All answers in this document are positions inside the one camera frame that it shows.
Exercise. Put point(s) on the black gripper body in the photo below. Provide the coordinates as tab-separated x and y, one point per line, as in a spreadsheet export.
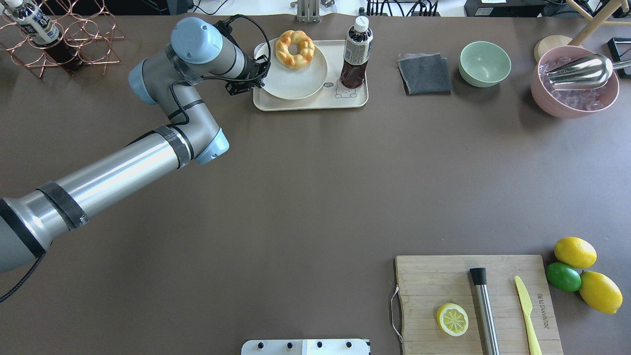
252	68

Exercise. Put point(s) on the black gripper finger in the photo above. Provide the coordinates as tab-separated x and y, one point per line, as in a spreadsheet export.
240	86

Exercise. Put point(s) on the white round plate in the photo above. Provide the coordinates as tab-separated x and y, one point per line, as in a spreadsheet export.
292	84

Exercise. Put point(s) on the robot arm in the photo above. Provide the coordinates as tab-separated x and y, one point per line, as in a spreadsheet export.
198	51

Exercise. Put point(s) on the braided glazed donut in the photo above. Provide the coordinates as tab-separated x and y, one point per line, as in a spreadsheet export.
294	49

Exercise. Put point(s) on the cream serving tray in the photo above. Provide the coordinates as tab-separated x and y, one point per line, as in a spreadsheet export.
331	95

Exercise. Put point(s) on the dark tea bottle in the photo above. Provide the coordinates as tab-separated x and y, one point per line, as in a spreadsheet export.
358	45

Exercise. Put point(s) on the grey folded cloth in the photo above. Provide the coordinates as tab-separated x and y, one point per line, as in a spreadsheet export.
424	73

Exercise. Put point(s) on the bottle in rack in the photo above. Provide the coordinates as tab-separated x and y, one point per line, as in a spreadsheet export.
45	34

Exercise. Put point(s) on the green bowl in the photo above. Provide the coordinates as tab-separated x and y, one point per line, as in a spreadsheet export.
484	64

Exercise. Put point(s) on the wooden cutting board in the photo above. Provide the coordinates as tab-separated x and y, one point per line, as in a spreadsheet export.
427	282

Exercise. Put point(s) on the steel cylinder grinder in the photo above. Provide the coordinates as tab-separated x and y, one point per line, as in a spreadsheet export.
484	311

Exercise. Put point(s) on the half lemon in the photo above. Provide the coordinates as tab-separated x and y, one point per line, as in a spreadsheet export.
452	319

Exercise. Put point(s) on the pink bowl with ice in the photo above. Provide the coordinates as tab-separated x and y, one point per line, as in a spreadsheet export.
569	103

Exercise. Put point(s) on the wooden mug tree stand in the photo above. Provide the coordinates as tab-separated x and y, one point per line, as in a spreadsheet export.
592	24

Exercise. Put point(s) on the steel funnel scoop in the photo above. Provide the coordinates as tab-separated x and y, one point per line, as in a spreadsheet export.
589	72

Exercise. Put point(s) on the yellow lemon upper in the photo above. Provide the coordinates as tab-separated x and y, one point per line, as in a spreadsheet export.
575	252

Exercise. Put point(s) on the yellow lemon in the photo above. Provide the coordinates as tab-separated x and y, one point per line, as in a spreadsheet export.
575	252
600	292

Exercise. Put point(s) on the green lime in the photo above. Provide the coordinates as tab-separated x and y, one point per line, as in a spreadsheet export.
563	277

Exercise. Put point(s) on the yellow plastic knife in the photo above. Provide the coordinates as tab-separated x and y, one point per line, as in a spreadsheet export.
527	307

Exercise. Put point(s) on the yellow lemon lower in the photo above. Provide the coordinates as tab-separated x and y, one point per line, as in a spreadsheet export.
600	292

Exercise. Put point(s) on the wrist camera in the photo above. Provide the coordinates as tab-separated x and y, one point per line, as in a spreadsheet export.
225	27

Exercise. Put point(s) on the copper wire bottle rack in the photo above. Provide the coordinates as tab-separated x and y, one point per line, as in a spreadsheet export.
87	32

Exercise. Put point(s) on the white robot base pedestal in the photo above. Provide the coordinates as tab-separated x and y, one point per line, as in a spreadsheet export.
342	346

